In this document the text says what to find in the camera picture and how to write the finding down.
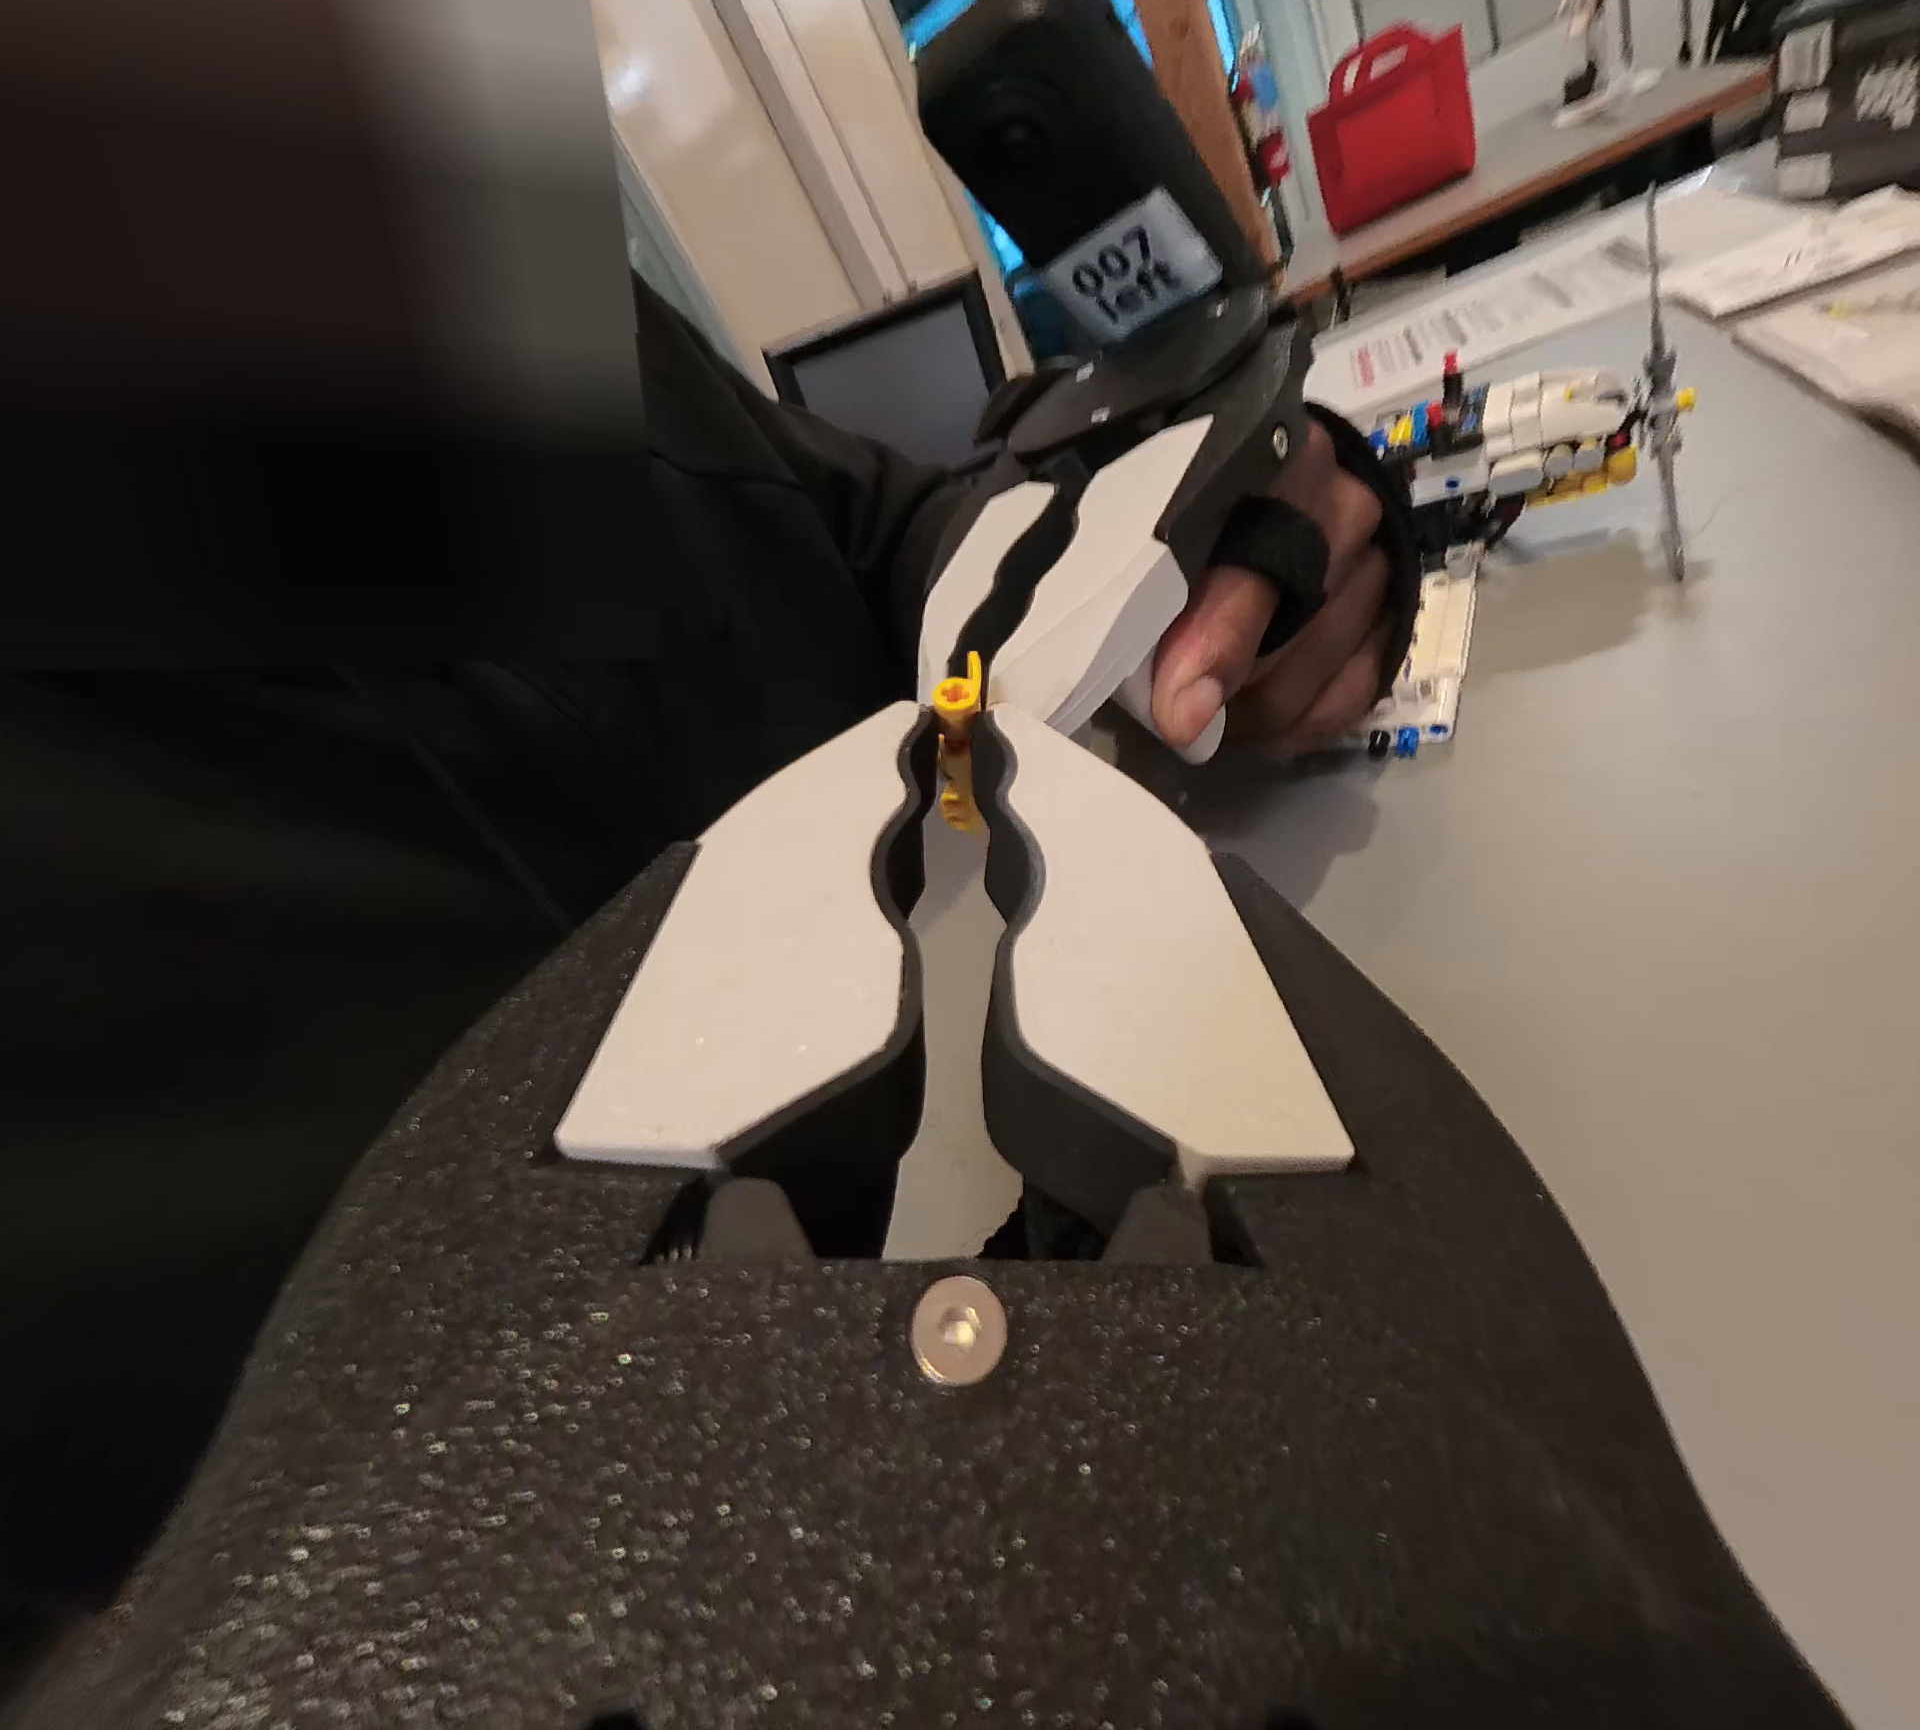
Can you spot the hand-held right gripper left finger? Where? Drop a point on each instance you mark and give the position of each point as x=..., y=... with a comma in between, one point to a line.
x=770, y=979

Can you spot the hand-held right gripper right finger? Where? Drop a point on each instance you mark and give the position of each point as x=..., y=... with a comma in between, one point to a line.
x=1158, y=1000

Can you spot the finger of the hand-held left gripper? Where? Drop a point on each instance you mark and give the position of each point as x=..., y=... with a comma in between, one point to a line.
x=976, y=572
x=1110, y=572

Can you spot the small yellow toy brick piece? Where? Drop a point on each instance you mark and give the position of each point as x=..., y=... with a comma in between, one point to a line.
x=958, y=751

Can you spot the person's left forearm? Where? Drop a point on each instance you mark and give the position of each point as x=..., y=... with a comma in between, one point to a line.
x=780, y=512

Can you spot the person's left hand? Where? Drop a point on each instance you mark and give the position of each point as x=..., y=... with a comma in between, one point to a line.
x=1275, y=622

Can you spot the dark monitor screen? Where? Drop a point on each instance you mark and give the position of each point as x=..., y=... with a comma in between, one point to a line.
x=883, y=371

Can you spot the wooden board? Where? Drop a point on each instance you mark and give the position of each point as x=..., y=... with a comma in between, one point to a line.
x=1189, y=21

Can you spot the red tote bag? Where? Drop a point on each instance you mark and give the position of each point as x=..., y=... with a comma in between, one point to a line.
x=1395, y=132

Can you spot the instruction sheet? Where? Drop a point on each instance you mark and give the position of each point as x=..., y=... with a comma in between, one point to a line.
x=1514, y=313

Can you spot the white toy brick model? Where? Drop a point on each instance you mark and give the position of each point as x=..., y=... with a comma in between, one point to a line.
x=1499, y=469

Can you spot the thin grey metal stand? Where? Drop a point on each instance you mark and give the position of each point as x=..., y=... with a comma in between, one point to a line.
x=1661, y=399

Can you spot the stack of printed papers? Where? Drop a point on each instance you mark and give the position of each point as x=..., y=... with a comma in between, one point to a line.
x=1816, y=289

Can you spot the black storage box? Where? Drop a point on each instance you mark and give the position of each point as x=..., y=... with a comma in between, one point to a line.
x=1849, y=95

